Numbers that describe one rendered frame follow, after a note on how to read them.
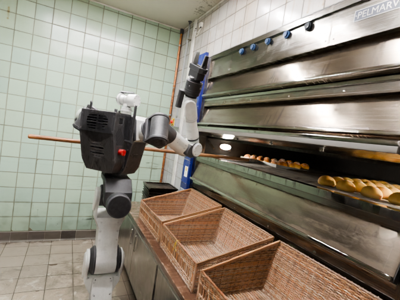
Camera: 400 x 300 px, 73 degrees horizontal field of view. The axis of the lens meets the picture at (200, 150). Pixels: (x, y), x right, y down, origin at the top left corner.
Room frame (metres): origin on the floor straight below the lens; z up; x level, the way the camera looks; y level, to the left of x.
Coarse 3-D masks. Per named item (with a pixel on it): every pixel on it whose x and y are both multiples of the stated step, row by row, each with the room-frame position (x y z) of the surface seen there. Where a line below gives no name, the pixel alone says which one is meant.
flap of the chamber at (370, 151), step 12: (204, 132) 2.21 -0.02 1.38; (216, 132) 1.99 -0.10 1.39; (228, 132) 1.84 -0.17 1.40; (240, 132) 1.71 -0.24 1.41; (276, 144) 1.61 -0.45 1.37; (288, 144) 1.45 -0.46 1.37; (300, 144) 1.32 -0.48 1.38; (312, 144) 1.20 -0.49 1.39; (324, 144) 1.14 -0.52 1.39; (336, 144) 1.09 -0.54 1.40; (348, 144) 1.05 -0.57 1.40; (360, 144) 1.01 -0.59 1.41; (372, 144) 0.97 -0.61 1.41; (360, 156) 1.16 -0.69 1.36; (372, 156) 1.07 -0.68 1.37; (384, 156) 1.00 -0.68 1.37; (396, 156) 0.93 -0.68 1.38
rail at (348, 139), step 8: (200, 128) 2.25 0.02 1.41; (208, 128) 2.11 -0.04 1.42; (216, 128) 2.00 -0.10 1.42; (224, 128) 1.90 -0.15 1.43; (296, 136) 1.29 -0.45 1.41; (304, 136) 1.25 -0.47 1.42; (312, 136) 1.21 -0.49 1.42; (320, 136) 1.17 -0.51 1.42; (328, 136) 1.14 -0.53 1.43; (336, 136) 1.11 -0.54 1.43; (376, 144) 0.96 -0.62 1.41; (384, 144) 0.93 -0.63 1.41; (392, 144) 0.91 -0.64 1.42
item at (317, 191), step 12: (240, 168) 1.91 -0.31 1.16; (252, 168) 1.83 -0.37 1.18; (276, 180) 1.57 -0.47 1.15; (288, 180) 1.49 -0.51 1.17; (312, 192) 1.34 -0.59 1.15; (324, 192) 1.28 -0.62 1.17; (336, 192) 1.26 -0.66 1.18; (348, 204) 1.16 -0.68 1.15; (360, 204) 1.12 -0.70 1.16; (372, 204) 1.08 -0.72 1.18; (384, 216) 1.03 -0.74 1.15; (396, 216) 0.99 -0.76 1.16
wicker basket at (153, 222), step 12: (180, 192) 2.45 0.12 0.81; (192, 192) 2.45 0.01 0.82; (144, 204) 2.17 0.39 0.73; (156, 204) 2.35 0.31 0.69; (168, 204) 2.40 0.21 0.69; (180, 204) 2.46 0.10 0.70; (192, 204) 2.37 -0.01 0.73; (204, 204) 2.21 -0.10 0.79; (216, 204) 2.08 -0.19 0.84; (144, 216) 2.16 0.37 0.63; (156, 216) 1.91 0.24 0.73; (168, 216) 2.41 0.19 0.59; (180, 216) 1.87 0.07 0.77; (204, 216) 1.96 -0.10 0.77; (156, 228) 1.88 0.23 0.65
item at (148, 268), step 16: (128, 224) 2.40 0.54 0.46; (144, 224) 2.12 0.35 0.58; (128, 240) 2.33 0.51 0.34; (144, 240) 1.92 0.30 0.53; (128, 256) 2.26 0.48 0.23; (144, 256) 1.87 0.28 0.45; (160, 256) 1.62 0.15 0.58; (128, 272) 2.20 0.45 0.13; (144, 272) 1.82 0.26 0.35; (160, 272) 1.56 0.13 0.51; (176, 272) 1.46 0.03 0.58; (144, 288) 1.78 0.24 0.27; (160, 288) 1.53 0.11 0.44; (176, 288) 1.32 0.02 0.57
